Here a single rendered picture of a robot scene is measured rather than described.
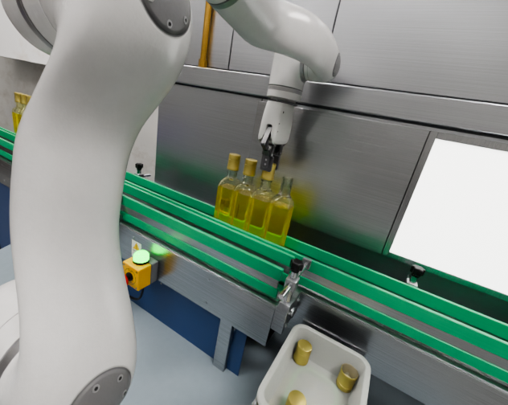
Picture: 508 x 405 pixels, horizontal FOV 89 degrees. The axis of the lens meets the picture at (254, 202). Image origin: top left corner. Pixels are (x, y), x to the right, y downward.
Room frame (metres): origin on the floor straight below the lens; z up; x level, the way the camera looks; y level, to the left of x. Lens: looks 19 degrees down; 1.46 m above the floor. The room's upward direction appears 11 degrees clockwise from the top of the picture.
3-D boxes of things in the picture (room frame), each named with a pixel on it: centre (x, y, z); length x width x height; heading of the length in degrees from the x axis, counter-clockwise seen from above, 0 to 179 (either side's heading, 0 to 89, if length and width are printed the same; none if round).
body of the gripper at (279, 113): (0.69, -0.02, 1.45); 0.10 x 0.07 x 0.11; 155
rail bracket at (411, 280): (0.58, -0.43, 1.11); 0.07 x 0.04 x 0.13; 154
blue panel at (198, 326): (0.95, 0.63, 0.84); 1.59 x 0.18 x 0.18; 64
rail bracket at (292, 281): (0.50, -0.12, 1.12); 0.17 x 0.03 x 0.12; 154
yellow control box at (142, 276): (0.63, 0.29, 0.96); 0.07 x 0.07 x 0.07; 64
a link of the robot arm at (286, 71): (0.68, -0.03, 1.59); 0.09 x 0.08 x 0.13; 60
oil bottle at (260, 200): (0.69, -0.02, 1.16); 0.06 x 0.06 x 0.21; 65
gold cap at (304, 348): (0.45, -0.18, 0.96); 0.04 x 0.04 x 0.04
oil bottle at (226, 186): (0.74, 0.08, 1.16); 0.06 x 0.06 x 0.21; 65
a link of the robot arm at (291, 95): (0.69, -0.02, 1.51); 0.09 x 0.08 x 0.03; 155
